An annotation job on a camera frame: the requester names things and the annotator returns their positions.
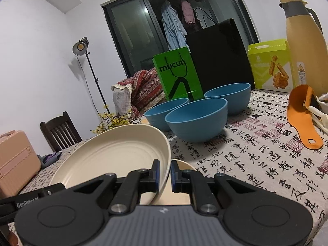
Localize grey purple cloth pouch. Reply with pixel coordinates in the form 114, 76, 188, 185
37, 151, 62, 169

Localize blue bowl right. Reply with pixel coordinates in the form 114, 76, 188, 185
204, 83, 251, 115

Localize hanging white garment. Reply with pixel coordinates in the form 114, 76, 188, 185
194, 7, 215, 29

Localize blue bowl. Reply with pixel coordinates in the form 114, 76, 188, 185
144, 98, 189, 132
204, 83, 251, 115
165, 97, 228, 143

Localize green paper shopping bag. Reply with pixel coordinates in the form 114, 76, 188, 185
153, 47, 204, 102

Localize orange plastic scoop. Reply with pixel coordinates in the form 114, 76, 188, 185
287, 84, 323, 150

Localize pink small suitcase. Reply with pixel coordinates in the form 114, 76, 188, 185
0, 130, 41, 199

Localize yellow flower branches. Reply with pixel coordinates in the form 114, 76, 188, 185
91, 106, 140, 134

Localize cream cloth bag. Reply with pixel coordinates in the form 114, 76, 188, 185
307, 94, 327, 133

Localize hanging blue shirt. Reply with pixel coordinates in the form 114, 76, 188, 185
161, 1, 188, 50

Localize green snack box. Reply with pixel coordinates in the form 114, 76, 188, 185
247, 39, 295, 93

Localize dark sliding glass door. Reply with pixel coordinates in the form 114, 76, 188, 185
102, 0, 259, 77

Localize black paper bag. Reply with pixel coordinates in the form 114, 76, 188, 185
186, 18, 255, 93

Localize blue bowl front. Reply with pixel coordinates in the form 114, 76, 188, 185
165, 97, 228, 143

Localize cream plate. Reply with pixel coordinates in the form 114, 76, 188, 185
157, 159, 196, 205
50, 124, 171, 205

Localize blue bowl left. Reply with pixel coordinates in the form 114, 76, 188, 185
144, 98, 189, 132

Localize red patterned blanket on chair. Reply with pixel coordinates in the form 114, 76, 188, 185
111, 68, 166, 118

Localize hanging pink garment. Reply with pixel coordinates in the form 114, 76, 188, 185
181, 0, 196, 25

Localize studio lamp on stand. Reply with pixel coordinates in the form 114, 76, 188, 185
72, 36, 111, 115

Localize dark wooden chair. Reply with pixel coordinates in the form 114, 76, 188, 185
40, 112, 82, 152

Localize calligraphy print tablecloth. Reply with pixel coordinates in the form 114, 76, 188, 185
7, 88, 328, 246

